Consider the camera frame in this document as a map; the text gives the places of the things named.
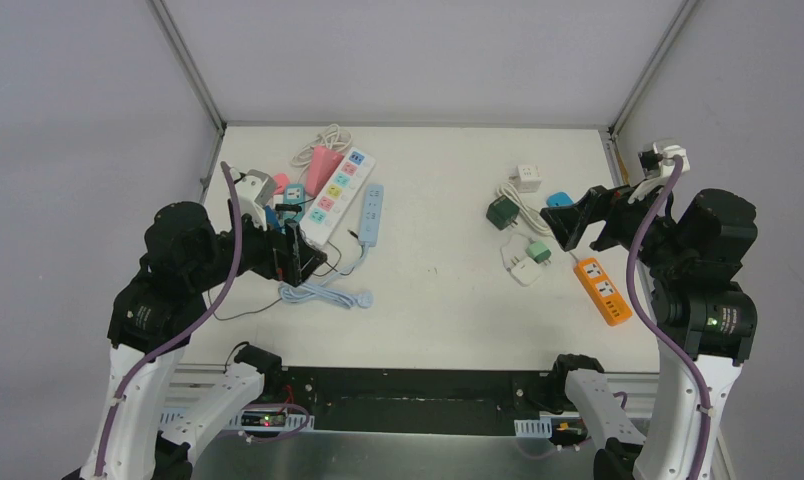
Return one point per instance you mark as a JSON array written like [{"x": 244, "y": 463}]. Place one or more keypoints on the pink wedge power strip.
[{"x": 324, "y": 162}]

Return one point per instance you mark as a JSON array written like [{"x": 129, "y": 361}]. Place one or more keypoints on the white tiger cube adapter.
[{"x": 526, "y": 178}]

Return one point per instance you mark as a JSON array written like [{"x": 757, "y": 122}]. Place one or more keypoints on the dark green cube adapter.
[{"x": 502, "y": 212}]

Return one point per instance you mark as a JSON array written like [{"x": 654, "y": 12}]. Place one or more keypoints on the small white cube adapter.
[{"x": 517, "y": 262}]

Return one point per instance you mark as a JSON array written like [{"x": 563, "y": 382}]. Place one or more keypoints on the teal power strip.
[{"x": 294, "y": 194}]

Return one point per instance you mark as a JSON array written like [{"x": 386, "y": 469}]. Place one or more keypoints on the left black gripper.
[{"x": 281, "y": 252}]

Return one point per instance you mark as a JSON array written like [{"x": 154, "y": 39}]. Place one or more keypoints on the blue folding plug adapter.
[{"x": 559, "y": 199}]

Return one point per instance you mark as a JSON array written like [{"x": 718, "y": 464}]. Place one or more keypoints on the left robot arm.
[{"x": 151, "y": 325}]

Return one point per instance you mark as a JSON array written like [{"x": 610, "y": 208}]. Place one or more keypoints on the black charger with cable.
[{"x": 248, "y": 296}]

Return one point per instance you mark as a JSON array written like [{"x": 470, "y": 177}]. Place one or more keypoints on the orange power strip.
[{"x": 612, "y": 306}]

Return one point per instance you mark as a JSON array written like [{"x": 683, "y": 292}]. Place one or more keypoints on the dark blue cube adapter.
[{"x": 272, "y": 220}]

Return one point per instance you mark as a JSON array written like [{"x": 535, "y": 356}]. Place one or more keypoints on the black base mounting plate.
[{"x": 416, "y": 401}]

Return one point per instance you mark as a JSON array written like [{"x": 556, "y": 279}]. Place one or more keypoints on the light green plug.
[{"x": 539, "y": 252}]

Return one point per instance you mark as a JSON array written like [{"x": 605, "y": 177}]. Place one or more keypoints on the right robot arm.
[{"x": 703, "y": 321}]

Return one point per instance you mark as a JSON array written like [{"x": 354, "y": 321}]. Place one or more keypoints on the light blue power strip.
[{"x": 367, "y": 237}]

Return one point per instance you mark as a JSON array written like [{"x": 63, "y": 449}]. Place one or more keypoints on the white multicolour power strip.
[{"x": 335, "y": 197}]

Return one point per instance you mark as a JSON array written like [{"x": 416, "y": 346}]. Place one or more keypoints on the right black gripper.
[{"x": 567, "y": 222}]

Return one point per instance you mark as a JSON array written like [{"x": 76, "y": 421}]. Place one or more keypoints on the pink square adapter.
[{"x": 281, "y": 180}]

